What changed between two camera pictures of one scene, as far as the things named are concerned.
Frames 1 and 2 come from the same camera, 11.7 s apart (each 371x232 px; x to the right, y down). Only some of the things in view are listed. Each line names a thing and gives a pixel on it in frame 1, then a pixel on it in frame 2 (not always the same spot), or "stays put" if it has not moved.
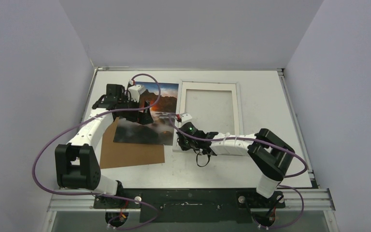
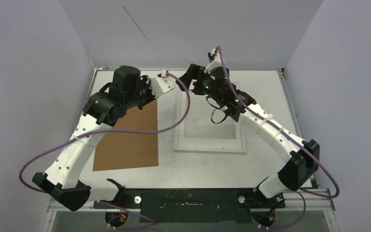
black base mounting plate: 226,205 stays put
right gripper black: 183,139 → 196,78
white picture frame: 214,106 stays put
